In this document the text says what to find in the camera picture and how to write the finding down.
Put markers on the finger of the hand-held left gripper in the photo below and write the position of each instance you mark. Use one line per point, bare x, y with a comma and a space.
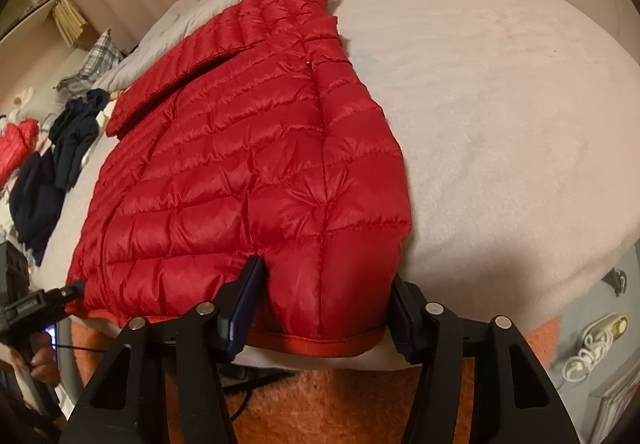
70, 291

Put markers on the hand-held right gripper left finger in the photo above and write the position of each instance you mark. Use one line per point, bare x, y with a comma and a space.
245, 300

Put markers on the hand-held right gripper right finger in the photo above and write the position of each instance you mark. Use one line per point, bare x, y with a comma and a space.
403, 324

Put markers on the red down jacket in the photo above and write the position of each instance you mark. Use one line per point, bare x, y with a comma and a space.
225, 164

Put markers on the navy clothes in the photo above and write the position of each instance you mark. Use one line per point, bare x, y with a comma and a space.
75, 134

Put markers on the person's left hand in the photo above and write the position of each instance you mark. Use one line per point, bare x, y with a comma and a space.
44, 364

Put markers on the orange shaggy rug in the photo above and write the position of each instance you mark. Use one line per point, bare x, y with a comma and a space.
325, 404

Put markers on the red padded garment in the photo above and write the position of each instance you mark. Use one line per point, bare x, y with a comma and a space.
17, 144

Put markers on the white sneaker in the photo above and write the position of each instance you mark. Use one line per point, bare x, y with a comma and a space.
595, 339

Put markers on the bed with pink sheet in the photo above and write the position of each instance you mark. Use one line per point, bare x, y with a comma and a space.
500, 124

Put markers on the plaid pillow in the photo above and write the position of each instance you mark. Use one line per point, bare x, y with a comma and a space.
102, 55

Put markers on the row of yellowed books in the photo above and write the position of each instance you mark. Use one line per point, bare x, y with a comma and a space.
70, 19

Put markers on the white shelf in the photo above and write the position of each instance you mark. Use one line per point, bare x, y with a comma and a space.
25, 4

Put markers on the grey comforter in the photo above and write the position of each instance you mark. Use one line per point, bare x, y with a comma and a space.
160, 34

